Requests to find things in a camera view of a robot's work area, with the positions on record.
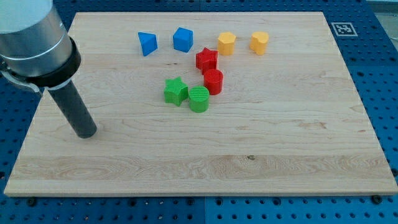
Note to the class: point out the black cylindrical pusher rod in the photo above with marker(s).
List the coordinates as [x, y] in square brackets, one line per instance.
[73, 108]

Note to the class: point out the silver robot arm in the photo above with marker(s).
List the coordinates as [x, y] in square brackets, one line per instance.
[37, 53]

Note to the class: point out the blue cube block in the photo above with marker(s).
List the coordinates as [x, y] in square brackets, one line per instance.
[183, 39]

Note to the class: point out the blue triangular prism block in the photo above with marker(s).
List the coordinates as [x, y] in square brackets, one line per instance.
[148, 43]

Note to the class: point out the green star block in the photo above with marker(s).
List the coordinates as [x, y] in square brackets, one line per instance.
[175, 91]

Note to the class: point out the light wooden board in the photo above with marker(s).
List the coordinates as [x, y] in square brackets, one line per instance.
[286, 123]

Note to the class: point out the green cylinder block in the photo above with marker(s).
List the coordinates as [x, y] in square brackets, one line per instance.
[199, 99]

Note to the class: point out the red star block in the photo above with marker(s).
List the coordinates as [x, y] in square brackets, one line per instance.
[206, 59]

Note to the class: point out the red cylinder block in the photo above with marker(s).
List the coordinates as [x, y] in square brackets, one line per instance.
[213, 81]

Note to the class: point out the yellow hexagon block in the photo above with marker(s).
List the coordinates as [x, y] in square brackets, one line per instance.
[226, 43]

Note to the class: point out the yellow heart block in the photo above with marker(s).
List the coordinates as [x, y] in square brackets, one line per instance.
[259, 41]

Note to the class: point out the white fiducial marker tag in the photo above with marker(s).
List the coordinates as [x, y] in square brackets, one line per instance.
[344, 29]

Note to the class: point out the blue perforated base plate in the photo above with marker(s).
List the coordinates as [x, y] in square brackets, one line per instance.
[371, 58]

